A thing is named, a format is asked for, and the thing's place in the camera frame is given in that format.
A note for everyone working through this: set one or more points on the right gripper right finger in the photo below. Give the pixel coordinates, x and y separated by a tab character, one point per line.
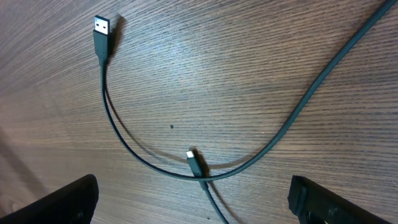
312	203

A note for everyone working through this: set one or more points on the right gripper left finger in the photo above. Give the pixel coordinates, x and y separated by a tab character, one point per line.
73	203

